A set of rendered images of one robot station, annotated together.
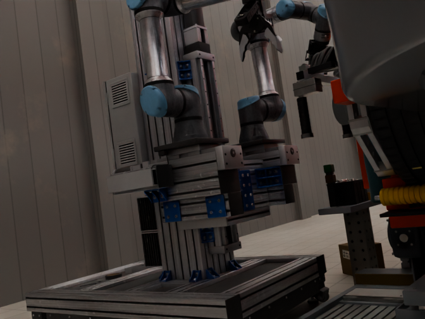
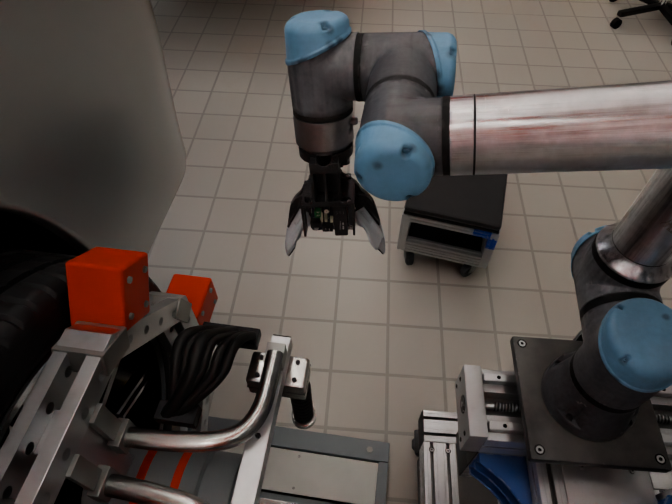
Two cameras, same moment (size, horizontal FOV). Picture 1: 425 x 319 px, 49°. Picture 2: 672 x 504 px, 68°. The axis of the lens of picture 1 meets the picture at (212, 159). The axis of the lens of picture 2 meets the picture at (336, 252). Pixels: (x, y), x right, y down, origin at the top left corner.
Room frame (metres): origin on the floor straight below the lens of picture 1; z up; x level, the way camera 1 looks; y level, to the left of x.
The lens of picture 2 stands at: (1.95, -0.46, 1.65)
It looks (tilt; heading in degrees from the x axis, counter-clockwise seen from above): 53 degrees down; 148
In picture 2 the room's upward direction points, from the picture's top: straight up
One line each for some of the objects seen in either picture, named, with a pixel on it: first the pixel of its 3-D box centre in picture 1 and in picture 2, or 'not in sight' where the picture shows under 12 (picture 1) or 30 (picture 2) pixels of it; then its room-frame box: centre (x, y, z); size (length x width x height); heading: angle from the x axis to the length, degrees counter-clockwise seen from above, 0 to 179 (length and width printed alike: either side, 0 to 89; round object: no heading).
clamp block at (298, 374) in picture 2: (307, 87); (279, 375); (1.63, -0.37, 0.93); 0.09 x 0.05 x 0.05; 50
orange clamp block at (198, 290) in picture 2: (349, 90); (189, 304); (1.38, -0.44, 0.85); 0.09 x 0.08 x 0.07; 140
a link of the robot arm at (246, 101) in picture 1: (250, 109); not in sight; (2.30, -0.22, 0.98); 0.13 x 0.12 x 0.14; 125
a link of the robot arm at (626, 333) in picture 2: (184, 102); (630, 350); (1.90, 0.08, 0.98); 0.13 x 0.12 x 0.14; 139
